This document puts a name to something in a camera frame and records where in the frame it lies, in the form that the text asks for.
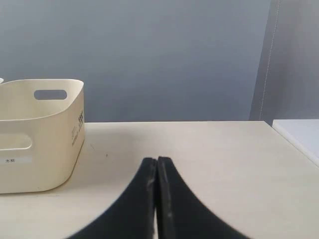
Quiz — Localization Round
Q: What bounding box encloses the cream right plastic bin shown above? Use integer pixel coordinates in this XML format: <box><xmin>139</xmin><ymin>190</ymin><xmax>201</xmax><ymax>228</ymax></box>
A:
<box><xmin>0</xmin><ymin>79</ymin><xmax>85</xmax><ymax>194</ymax></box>

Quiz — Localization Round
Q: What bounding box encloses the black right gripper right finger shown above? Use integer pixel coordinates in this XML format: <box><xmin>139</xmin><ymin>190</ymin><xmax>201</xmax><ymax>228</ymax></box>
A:
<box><xmin>157</xmin><ymin>157</ymin><xmax>243</xmax><ymax>239</ymax></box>

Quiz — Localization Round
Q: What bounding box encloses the white side table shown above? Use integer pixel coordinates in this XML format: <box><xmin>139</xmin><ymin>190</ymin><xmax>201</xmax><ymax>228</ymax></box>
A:
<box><xmin>272</xmin><ymin>119</ymin><xmax>319</xmax><ymax>166</ymax></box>

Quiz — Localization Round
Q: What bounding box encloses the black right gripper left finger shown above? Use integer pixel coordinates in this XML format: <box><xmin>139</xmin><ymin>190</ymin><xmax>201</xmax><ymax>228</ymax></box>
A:
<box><xmin>70</xmin><ymin>158</ymin><xmax>157</xmax><ymax>239</ymax></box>

